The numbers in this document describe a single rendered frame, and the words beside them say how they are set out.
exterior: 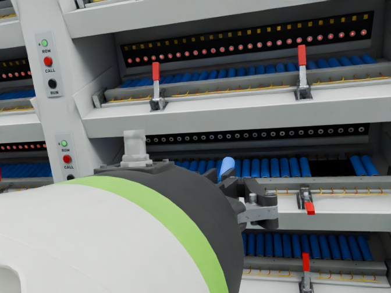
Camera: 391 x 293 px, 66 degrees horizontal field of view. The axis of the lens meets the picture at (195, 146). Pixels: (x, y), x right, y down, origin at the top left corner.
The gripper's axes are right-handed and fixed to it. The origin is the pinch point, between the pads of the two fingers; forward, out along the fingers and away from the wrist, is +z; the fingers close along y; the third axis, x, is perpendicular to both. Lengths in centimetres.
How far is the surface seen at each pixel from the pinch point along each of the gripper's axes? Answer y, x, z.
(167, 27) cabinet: 16.6, -32.3, 33.7
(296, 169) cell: -11.2, 2.1, 29.4
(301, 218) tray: -11.1, 10.3, 21.9
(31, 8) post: 37, -32, 13
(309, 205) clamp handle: -12.0, 6.8, 17.2
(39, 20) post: 35.6, -29.5, 13.8
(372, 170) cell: -25.1, 2.6, 28.6
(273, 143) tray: -6.8, -3.1, 36.3
